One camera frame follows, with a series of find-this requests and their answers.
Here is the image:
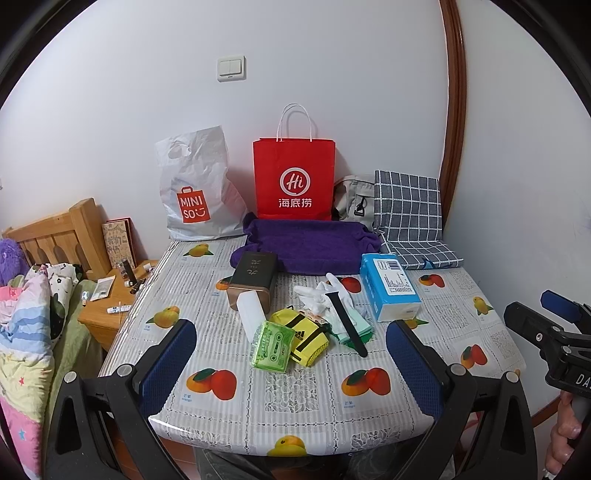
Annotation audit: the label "purple towel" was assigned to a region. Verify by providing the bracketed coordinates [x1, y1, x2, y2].
[230, 213, 381, 275]

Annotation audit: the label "white sponge block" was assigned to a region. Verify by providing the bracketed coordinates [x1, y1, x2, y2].
[236, 290, 266, 343]

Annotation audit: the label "yellow Adidas pouch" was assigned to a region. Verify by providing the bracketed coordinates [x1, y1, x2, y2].
[270, 308, 329, 367]

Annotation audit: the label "white packet on nightstand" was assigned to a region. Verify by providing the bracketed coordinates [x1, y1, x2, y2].
[90, 276, 115, 302]

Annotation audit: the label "white tube on nightstand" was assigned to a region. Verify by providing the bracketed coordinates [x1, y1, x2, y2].
[106, 305, 131, 314]

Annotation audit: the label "white Miniso plastic bag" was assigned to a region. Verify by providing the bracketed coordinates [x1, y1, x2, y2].
[155, 126, 247, 241]

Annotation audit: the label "grey checked cushion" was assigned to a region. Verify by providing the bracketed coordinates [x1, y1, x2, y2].
[374, 170, 464, 270]

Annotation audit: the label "colourful quilt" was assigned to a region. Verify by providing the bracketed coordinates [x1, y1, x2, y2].
[0, 263, 105, 480]

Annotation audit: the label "fruit print tablecloth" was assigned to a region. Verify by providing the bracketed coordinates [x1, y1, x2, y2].
[98, 234, 528, 458]

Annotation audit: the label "purple plush toy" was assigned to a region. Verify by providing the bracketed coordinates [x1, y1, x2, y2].
[0, 238, 29, 286]

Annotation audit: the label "blue tissue box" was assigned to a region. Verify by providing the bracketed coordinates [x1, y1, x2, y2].
[360, 253, 422, 322]

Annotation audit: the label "patterned notebook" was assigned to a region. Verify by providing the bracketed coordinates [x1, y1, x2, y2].
[101, 217, 136, 268]

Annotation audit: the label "wooden nightstand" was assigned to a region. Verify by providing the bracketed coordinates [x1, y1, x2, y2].
[78, 268, 136, 351]

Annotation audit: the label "black watch strap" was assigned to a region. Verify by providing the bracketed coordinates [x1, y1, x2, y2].
[323, 290, 370, 359]

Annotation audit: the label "dark gold tin box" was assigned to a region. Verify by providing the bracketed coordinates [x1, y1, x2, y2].
[226, 251, 277, 314]

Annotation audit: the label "wooden bed headboard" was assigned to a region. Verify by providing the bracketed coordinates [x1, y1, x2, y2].
[2, 198, 112, 280]

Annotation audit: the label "small dark bottle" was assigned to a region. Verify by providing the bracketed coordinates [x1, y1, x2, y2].
[119, 259, 140, 294]

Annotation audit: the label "person's right hand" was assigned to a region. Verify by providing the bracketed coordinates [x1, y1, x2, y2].
[545, 391, 581, 475]

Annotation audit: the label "white work gloves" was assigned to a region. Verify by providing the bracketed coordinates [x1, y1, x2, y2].
[294, 273, 374, 347]

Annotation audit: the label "beige grey backpack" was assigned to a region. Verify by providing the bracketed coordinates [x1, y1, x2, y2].
[332, 175, 375, 230]

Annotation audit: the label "brown wooden door frame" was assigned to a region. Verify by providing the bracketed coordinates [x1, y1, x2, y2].
[439, 0, 468, 226]

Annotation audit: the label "red Haidilao paper bag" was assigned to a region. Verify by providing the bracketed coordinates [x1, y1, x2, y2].
[252, 123, 335, 221]

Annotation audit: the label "white wall switch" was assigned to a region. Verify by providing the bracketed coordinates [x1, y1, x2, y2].
[216, 55, 246, 82]

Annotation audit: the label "green tissue pack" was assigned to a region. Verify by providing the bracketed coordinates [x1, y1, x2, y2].
[250, 321, 296, 373]

